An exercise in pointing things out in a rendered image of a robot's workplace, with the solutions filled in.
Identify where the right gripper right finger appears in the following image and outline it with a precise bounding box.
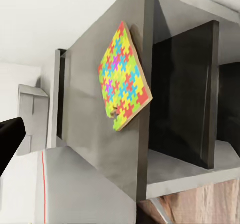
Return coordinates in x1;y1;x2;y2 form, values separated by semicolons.
224;117;240;157

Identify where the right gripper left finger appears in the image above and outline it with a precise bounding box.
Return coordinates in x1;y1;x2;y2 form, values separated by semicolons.
0;117;26;177

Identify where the jigsaw puzzle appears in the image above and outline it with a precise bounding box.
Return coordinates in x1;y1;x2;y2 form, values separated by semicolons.
98;21;153;132

